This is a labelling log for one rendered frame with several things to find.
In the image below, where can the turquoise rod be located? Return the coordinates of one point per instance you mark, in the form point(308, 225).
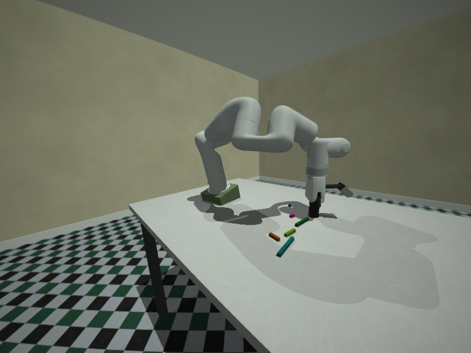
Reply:
point(285, 247)

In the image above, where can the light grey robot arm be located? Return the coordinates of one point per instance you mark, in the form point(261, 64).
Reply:
point(239, 121)

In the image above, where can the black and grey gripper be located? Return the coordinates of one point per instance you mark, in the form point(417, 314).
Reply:
point(315, 193)

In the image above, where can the lime green rod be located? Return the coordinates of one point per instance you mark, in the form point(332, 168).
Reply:
point(290, 232)

